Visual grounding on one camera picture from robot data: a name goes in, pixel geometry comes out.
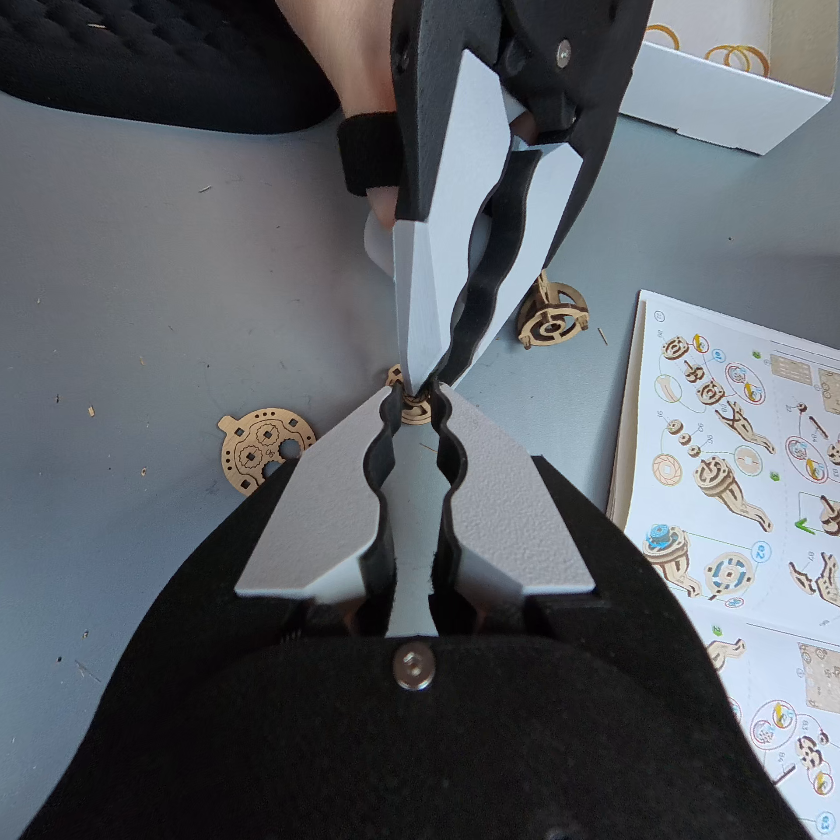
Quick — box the perforated wooden disc plate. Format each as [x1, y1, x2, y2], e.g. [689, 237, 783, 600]
[218, 407, 317, 496]

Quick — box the group of tan rubber bands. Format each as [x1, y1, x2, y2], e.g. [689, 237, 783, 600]
[646, 25, 772, 73]

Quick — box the white cardboard box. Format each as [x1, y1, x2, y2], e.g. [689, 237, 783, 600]
[620, 0, 834, 155]

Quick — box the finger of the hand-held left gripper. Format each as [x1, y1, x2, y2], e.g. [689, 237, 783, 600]
[392, 49, 513, 395]
[436, 131, 585, 391]

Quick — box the illustrated instruction booklet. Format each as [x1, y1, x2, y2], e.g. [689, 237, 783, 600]
[605, 289, 840, 840]

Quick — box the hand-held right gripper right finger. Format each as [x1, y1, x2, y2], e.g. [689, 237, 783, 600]
[430, 385, 596, 634]

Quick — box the person's left hand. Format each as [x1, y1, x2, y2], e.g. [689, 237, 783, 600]
[276, 0, 399, 228]

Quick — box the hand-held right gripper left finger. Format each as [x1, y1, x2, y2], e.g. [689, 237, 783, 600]
[234, 385, 403, 634]

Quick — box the wooden wheel assembly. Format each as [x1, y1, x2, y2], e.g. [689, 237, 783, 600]
[516, 269, 589, 349]

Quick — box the small wooden gear assembly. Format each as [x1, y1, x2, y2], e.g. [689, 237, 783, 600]
[386, 364, 437, 427]

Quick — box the black padded cushion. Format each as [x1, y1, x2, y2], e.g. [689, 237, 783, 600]
[0, 0, 342, 135]

